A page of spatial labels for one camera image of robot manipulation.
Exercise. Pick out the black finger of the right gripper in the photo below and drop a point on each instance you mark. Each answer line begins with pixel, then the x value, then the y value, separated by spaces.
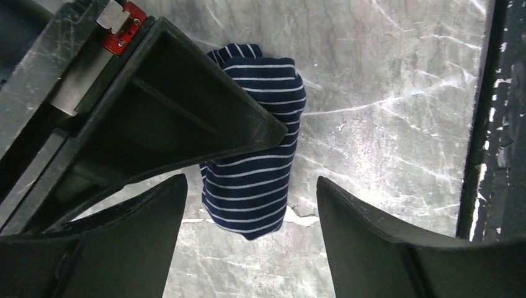
pixel 178 106

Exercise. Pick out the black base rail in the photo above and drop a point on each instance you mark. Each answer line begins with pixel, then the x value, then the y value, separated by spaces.
pixel 492 201

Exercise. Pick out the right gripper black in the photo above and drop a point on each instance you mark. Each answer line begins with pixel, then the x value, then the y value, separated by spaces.
pixel 36 150

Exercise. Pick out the navy striped underwear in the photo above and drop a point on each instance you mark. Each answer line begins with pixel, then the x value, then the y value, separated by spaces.
pixel 248 194

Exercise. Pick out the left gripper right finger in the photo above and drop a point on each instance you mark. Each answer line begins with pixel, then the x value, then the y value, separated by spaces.
pixel 374 254

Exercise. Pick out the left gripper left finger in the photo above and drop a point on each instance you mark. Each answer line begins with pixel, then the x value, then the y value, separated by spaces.
pixel 122 251

